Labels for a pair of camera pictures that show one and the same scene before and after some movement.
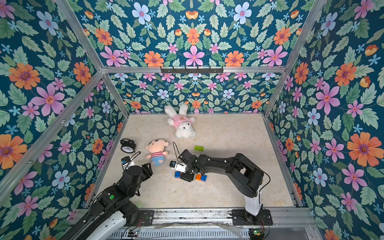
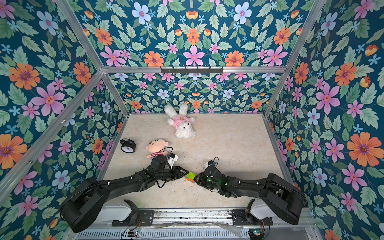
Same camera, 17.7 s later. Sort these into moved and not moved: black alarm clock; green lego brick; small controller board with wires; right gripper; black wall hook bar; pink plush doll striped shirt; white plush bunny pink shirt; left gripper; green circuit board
Moved: green lego brick; right gripper; left gripper
Not moved: black wall hook bar; pink plush doll striped shirt; small controller board with wires; green circuit board; black alarm clock; white plush bunny pink shirt
